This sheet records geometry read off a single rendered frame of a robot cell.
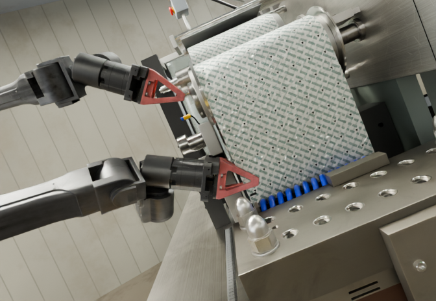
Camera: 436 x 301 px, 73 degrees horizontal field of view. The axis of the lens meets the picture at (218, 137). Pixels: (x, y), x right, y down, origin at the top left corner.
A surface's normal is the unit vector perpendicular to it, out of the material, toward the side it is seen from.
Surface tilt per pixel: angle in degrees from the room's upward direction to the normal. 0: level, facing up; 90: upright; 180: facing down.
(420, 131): 90
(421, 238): 90
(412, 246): 90
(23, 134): 90
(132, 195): 125
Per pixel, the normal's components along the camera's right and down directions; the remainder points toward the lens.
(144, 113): 0.33, -0.07
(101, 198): 0.50, 0.46
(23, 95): -0.43, 0.43
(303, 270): -0.01, 0.07
